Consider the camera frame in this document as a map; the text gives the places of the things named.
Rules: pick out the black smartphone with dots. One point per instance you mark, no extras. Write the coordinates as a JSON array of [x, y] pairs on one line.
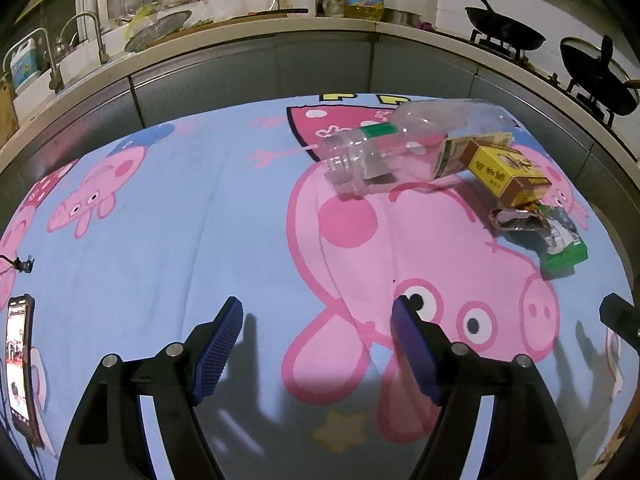
[[20, 360]]

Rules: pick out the steel gooseneck faucet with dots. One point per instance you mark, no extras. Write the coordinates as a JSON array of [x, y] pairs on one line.
[[55, 75], [101, 47]]

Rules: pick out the round glass pot lid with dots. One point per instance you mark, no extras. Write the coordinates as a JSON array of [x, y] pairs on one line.
[[155, 30]]

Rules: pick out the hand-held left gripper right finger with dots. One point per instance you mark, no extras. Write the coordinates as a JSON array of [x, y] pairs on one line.
[[415, 350]]

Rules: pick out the small wooden cutting board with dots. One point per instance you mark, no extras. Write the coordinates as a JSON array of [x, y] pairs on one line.
[[7, 110]]

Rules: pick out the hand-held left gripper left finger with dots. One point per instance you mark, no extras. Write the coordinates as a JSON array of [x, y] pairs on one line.
[[217, 350]]

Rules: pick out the large wooden cutting board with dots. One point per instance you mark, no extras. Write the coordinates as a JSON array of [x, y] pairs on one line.
[[225, 19]]

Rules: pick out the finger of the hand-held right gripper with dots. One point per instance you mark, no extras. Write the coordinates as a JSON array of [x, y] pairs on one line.
[[620, 317]]

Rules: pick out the small metal bowl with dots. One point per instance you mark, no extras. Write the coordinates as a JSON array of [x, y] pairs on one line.
[[400, 16]]

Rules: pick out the yellow brown small box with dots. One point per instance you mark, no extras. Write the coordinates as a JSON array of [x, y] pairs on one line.
[[505, 170]]

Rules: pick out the purple cloth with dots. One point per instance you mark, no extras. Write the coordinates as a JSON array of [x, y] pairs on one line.
[[426, 26]]

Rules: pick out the beige green paper box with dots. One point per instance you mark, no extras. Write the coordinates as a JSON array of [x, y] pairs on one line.
[[452, 157]]

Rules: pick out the black wok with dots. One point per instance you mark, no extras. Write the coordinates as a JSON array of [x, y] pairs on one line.
[[600, 90]]

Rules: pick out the white dish tub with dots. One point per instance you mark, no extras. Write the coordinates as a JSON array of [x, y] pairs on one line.
[[225, 5]]

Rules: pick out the cartoon pig printed cloth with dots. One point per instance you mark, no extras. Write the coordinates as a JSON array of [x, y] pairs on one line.
[[200, 240]]

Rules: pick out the clear plastic bottle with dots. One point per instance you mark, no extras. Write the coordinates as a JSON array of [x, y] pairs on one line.
[[400, 155]]

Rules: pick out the glass wok lid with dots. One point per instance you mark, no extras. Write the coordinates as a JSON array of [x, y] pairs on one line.
[[585, 57]]

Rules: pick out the white blue detergent jug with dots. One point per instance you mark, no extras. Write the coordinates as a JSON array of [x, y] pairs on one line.
[[25, 67]]

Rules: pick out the black frying pan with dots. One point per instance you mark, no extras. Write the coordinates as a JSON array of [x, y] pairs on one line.
[[505, 27]]

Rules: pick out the black gas stove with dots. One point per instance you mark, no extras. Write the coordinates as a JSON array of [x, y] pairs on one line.
[[547, 74]]

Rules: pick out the silver foil wrapper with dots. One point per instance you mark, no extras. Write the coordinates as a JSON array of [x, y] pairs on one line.
[[520, 222]]

